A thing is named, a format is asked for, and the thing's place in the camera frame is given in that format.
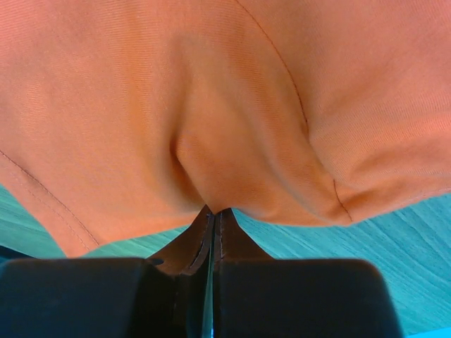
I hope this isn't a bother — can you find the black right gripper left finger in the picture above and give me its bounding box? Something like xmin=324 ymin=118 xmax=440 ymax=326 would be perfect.
xmin=147 ymin=206 xmax=214 ymax=337

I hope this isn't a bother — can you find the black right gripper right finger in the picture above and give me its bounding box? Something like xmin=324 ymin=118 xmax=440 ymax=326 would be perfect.
xmin=213 ymin=209 xmax=273 ymax=337

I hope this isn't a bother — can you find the orange t shirt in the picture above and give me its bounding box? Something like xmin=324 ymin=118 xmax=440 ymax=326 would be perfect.
xmin=1 ymin=1 xmax=450 ymax=257

